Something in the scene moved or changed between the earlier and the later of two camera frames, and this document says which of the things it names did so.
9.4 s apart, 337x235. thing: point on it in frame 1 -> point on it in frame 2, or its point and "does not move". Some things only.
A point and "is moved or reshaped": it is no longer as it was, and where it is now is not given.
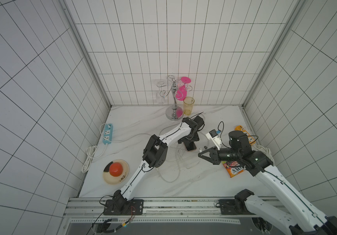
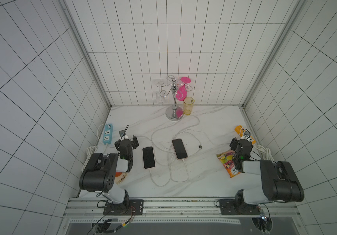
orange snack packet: [233, 168] does not move
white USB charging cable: [180, 165] -> [161, 156]
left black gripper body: [191, 137] -> [134, 144]
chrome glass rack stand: [174, 113] does not move
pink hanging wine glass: [181, 92] does not move
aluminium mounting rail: [183, 210] does not move
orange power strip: [252, 141] does not move
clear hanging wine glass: [160, 96] does not move
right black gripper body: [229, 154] -> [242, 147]
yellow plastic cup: [188, 104] does not move
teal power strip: [108, 133] does not move
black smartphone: [190, 145] is moved or reshaped
